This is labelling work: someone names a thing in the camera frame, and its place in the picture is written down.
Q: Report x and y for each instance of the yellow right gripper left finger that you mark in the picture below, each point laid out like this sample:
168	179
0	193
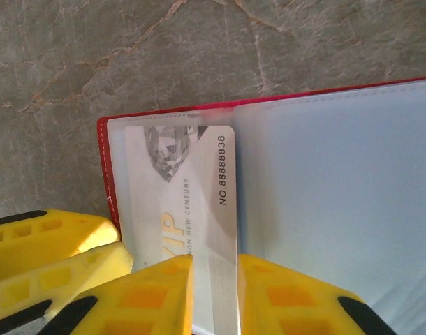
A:
146	303

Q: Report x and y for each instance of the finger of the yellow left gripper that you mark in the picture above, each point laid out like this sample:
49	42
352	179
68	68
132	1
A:
59	282
42	237

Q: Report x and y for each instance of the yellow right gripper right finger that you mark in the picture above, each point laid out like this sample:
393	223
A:
286	303

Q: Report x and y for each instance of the silver VIP card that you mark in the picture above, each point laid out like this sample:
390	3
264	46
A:
185	209

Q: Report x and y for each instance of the red card holder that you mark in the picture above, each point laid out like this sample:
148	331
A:
338	209

